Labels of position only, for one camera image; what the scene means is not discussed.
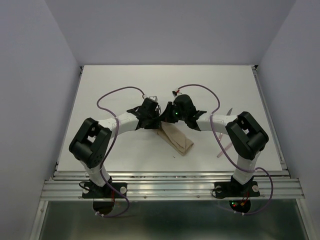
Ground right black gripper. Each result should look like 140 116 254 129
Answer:
159 101 187 124

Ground beige cloth napkin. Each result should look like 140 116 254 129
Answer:
153 122 194 156

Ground pink handled fork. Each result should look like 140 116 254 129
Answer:
216 142 233 158

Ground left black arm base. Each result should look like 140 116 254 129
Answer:
78 180 128 199

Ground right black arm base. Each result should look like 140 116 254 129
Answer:
211 176 261 199

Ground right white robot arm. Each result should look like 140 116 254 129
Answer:
159 94 269 195

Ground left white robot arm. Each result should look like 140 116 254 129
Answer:
68 97 160 197

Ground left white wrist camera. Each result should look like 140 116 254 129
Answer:
149 95 158 102

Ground pink handled knife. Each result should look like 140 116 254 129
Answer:
218 107 233 141

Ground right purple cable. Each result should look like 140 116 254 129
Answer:
172 84 274 217

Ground aluminium front rail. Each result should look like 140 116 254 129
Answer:
30 168 318 240

